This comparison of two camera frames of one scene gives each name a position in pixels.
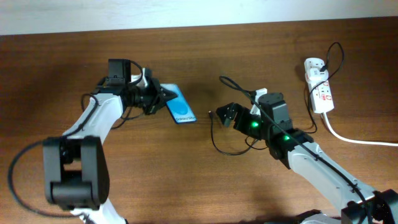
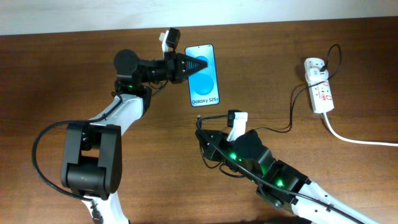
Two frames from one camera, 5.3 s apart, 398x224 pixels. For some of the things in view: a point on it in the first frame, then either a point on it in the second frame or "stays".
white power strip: x=320 y=92 stays
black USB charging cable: x=307 y=101 to x=199 y=118
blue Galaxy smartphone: x=179 y=106 to x=203 y=85
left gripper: x=159 y=98 to x=176 y=66
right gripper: x=241 y=119 to x=213 y=151
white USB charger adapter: x=314 y=74 stays
